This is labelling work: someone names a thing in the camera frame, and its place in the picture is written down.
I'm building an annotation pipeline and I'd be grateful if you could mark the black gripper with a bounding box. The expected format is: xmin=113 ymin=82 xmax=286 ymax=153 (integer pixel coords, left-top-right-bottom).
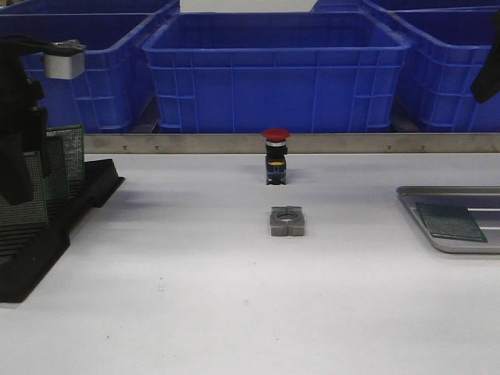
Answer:
xmin=1 ymin=34 xmax=53 ymax=205

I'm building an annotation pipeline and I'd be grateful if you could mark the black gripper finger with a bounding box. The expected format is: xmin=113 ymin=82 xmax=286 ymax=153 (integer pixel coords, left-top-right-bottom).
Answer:
xmin=470 ymin=11 xmax=499 ymax=103

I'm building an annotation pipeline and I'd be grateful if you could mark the black slotted board rack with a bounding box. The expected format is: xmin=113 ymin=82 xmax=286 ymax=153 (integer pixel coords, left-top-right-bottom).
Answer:
xmin=1 ymin=159 xmax=124 ymax=304

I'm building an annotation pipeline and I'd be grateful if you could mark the silver metal tray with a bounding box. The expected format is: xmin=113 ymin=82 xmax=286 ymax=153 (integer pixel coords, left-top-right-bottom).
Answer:
xmin=397 ymin=186 xmax=499 ymax=255

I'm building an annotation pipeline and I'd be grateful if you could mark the right blue plastic crate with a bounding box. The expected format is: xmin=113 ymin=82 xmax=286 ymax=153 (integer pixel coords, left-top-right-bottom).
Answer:
xmin=390 ymin=9 xmax=499 ymax=133

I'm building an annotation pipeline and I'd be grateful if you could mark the blue plastic crate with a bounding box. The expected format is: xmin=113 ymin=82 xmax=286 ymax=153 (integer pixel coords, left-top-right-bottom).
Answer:
xmin=143 ymin=12 xmax=409 ymax=134
xmin=390 ymin=9 xmax=499 ymax=133
xmin=1 ymin=13 xmax=156 ymax=133

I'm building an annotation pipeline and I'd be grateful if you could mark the left blue plastic crate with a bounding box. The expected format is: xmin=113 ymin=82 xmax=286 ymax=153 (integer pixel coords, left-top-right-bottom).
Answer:
xmin=1 ymin=13 xmax=156 ymax=133

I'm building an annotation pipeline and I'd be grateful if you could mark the far left blue crate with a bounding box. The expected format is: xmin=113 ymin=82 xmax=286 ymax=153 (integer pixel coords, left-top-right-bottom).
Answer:
xmin=1 ymin=0 xmax=180 ymax=15

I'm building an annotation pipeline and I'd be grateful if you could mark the far right blue crate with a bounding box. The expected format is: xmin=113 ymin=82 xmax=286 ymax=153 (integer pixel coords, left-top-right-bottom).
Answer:
xmin=311 ymin=0 xmax=499 ymax=13

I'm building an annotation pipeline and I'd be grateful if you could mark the centre blue plastic crate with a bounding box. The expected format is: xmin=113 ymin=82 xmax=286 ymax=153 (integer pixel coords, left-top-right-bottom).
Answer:
xmin=143 ymin=12 xmax=409 ymax=134

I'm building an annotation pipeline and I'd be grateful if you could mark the red emergency stop button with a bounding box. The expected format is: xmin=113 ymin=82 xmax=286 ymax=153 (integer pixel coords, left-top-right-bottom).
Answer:
xmin=262 ymin=128 xmax=290 ymax=185

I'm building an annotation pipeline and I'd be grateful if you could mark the grey square mounting block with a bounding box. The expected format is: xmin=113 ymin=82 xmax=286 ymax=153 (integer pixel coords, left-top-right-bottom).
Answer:
xmin=270 ymin=206 xmax=305 ymax=237

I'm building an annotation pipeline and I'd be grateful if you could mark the metal table edge rail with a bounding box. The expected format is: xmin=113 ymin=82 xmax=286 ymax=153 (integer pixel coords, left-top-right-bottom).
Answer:
xmin=84 ymin=133 xmax=499 ymax=154

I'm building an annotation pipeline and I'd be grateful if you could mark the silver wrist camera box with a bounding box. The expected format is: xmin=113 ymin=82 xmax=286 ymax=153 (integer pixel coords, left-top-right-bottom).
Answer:
xmin=44 ymin=39 xmax=86 ymax=80

